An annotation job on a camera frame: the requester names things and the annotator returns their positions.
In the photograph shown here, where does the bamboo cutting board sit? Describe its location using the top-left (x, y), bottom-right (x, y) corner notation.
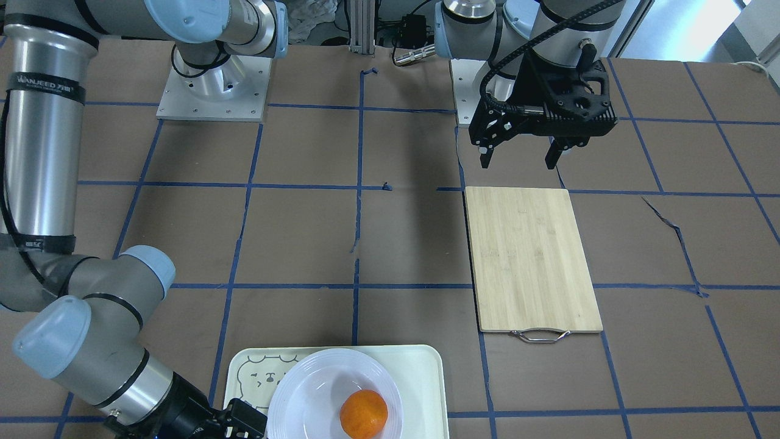
top-left (464, 186), bottom-right (603, 343)

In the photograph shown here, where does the white crumpled cloth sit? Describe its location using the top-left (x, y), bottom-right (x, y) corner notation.
top-left (284, 1), bottom-right (339, 43)

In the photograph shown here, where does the aluminium frame post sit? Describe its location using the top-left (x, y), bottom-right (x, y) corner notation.
top-left (347, 0), bottom-right (378, 56)

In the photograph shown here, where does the black power adapter box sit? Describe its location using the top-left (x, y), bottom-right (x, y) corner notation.
top-left (399, 13), bottom-right (427, 48)

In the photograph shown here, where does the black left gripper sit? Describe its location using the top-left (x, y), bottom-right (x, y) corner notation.
top-left (470, 52), bottom-right (617, 170)

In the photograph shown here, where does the cream bear tray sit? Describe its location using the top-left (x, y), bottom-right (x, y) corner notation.
top-left (224, 344), bottom-right (449, 438)

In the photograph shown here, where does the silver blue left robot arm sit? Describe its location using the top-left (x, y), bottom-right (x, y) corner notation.
top-left (434, 1), bottom-right (623, 169)

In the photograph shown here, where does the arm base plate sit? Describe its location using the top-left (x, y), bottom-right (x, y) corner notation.
top-left (157, 52), bottom-right (272, 123)
top-left (450, 59), bottom-right (514, 128)

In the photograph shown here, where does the white ridged plate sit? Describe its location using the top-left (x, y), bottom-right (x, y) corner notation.
top-left (266, 348), bottom-right (403, 438)

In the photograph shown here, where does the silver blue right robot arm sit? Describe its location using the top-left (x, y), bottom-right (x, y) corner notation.
top-left (2, 1), bottom-right (289, 438)

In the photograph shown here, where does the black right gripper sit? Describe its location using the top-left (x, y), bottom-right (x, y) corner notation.
top-left (104, 372), bottom-right (268, 438)

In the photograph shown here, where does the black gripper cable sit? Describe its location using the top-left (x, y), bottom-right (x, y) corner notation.
top-left (480, 0), bottom-right (622, 116)

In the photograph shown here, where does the orange fruit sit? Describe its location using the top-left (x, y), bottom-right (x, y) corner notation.
top-left (339, 390), bottom-right (388, 438)

